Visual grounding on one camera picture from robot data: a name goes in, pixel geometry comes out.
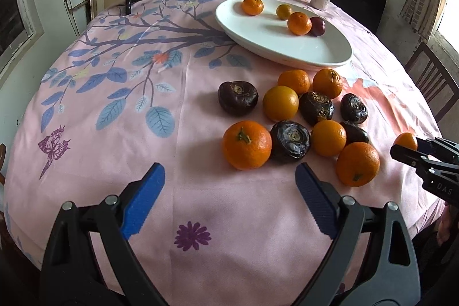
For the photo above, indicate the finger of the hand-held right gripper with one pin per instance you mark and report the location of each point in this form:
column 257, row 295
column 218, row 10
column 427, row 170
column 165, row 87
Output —
column 435, row 147
column 407, row 153

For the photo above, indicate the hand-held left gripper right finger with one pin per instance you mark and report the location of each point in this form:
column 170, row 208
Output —
column 316, row 202

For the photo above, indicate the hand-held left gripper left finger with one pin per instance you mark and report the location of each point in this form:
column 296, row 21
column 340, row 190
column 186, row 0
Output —
column 143, row 198

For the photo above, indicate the small orange tangerine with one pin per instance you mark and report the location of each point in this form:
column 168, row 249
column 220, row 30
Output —
column 404, row 141

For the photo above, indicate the white oval plate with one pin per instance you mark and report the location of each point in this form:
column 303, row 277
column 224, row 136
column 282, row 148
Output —
column 283, row 40

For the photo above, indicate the pink printed tablecloth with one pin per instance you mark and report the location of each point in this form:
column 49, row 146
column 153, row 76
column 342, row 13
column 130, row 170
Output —
column 143, row 134

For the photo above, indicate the brown slatted wooden chair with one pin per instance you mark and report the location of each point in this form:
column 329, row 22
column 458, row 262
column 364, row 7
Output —
column 432, row 80

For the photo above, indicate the large tangerine with green stem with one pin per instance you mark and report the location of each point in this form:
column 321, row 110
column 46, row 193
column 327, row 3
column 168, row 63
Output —
column 246, row 145

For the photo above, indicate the yellow-orange round citrus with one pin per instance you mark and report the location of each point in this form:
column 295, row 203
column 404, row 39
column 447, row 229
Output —
column 280, row 103

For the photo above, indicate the dark red water chestnut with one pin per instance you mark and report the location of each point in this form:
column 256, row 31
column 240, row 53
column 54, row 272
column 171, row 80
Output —
column 318, row 26

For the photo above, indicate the small yellow-green citrus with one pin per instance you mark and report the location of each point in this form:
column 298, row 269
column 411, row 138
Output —
column 283, row 11

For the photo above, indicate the white window frame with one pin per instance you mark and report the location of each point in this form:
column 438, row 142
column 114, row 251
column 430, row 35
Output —
column 21, row 15

